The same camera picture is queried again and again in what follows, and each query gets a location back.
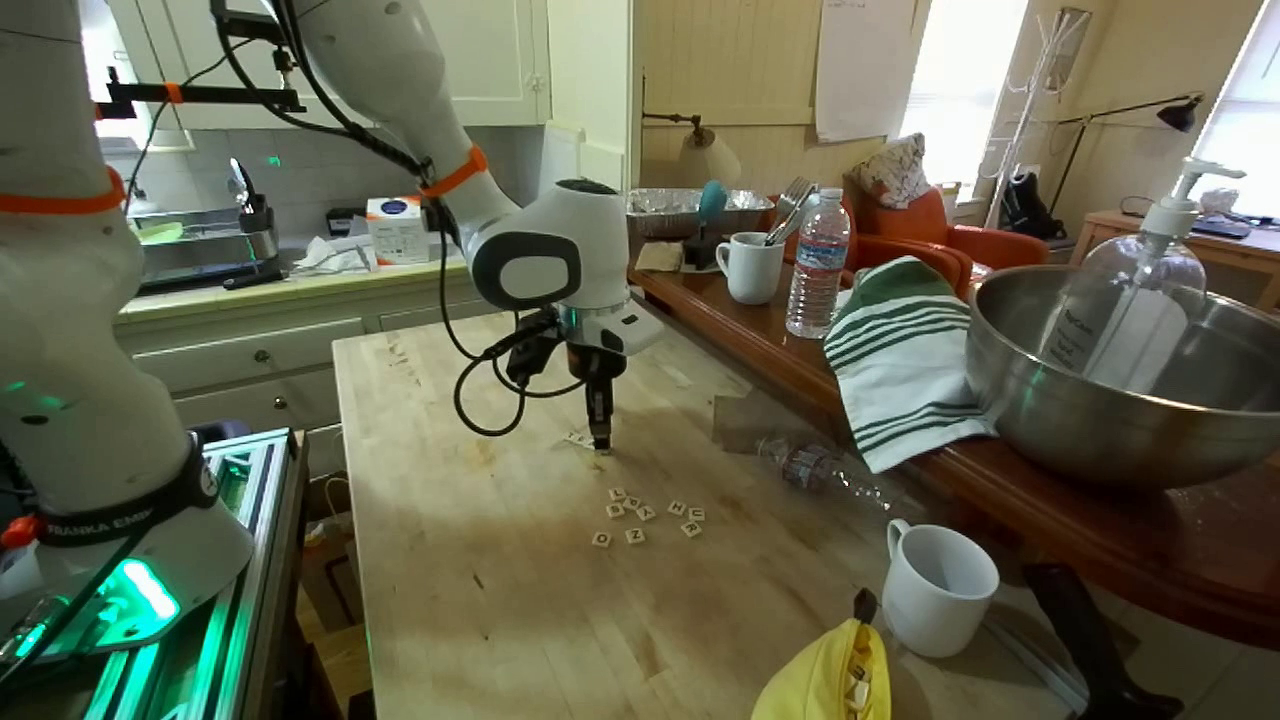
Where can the black desk lamp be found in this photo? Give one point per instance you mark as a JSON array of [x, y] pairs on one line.
[[1183, 114]]

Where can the cream letter tile S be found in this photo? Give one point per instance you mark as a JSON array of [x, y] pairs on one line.
[[619, 514]]

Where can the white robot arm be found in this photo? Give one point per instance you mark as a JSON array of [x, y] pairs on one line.
[[81, 344]]

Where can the white ceramic mug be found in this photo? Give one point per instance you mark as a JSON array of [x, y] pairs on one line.
[[753, 274], [935, 604]]

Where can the cream letter tile R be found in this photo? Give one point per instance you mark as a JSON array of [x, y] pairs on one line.
[[691, 529]]

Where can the black rod with orange clips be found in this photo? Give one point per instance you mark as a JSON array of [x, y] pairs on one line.
[[226, 98]]

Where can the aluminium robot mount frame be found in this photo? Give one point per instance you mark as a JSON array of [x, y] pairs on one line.
[[254, 572]]

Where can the cream letter tile Y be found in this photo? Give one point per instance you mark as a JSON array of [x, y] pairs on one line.
[[647, 514]]

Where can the black boots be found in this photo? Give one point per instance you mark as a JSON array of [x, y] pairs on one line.
[[1029, 211]]

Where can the aluminium foil tray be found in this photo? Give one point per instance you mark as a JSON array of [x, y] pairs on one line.
[[667, 201]]

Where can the patterned fabric cushion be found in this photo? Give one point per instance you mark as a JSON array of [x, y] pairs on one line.
[[898, 173]]

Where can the white crumpled cloth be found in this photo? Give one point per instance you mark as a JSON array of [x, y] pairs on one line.
[[334, 255]]

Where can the orange cloth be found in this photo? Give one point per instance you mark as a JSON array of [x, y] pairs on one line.
[[993, 247]]

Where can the wooden side desk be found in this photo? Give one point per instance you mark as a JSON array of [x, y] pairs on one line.
[[1243, 262]]

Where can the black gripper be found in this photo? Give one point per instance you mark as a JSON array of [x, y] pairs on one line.
[[599, 371]]

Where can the crushed clear plastic bottle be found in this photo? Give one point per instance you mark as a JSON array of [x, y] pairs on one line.
[[805, 466]]

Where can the cream letter tile W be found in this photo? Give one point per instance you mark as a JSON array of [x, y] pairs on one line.
[[619, 495]]

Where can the green striped white towel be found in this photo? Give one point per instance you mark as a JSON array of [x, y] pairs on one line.
[[905, 364]]

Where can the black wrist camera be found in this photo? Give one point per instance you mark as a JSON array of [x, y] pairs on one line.
[[536, 350]]

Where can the yellow banana-shaped object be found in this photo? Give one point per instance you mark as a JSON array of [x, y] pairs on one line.
[[812, 685]]

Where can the cream letter tile P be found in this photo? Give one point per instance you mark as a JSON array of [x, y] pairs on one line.
[[633, 506]]

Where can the clear pump sanitizer bottle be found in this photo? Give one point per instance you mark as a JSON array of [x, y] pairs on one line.
[[1132, 306]]

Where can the cream letter tile O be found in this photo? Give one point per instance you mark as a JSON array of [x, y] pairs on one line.
[[602, 542]]

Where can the cream letter tile U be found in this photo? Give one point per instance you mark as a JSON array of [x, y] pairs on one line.
[[699, 514]]

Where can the cream letter tile L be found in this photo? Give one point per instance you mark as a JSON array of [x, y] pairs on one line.
[[615, 506]]

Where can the brown wooden table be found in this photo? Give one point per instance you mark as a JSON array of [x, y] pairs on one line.
[[1132, 546]]

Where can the clear plastic water bottle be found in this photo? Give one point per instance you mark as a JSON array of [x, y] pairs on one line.
[[819, 274]]

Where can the cream kitchen cabinet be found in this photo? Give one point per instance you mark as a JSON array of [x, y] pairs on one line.
[[240, 355]]

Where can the paper towel roll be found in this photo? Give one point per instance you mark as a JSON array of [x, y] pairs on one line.
[[399, 229]]

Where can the large steel mixing bowl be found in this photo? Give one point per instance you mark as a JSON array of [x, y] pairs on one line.
[[1105, 424]]

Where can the black stand leg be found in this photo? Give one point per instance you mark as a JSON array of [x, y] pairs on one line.
[[1086, 646]]

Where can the bright window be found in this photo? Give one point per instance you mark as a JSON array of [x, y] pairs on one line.
[[961, 82], [1245, 120]]

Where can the brass table lamp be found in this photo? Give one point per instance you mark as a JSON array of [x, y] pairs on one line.
[[704, 158]]

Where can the cream letter tile Z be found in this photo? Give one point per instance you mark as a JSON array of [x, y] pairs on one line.
[[633, 538]]

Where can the cream letter tile H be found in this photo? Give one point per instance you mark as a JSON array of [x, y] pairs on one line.
[[677, 510]]

